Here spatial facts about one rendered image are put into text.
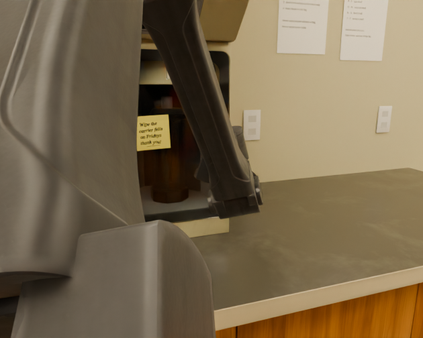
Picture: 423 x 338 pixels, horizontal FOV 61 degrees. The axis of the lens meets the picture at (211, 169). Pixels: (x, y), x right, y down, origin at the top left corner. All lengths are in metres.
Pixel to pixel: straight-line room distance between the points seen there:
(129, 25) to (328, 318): 0.76
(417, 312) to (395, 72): 1.05
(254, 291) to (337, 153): 1.01
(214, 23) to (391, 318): 0.76
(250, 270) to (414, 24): 1.35
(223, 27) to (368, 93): 0.98
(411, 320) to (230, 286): 0.48
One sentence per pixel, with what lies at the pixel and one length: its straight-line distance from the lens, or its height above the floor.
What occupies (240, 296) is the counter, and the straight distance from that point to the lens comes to 0.70.
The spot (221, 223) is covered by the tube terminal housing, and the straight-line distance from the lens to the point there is 0.94.
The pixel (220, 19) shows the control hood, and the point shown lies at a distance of 0.81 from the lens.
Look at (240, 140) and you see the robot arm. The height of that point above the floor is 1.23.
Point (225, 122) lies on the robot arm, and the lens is 0.45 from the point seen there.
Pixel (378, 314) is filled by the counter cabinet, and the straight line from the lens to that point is 0.94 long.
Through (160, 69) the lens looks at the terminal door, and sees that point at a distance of 0.81.
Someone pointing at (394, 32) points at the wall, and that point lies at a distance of 1.75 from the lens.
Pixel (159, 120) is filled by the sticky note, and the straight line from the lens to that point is 0.82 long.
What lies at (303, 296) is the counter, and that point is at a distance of 0.74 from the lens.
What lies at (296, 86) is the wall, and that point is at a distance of 1.46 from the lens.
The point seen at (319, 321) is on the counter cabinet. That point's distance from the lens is 0.84.
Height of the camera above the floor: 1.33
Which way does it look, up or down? 14 degrees down
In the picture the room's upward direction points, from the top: straight up
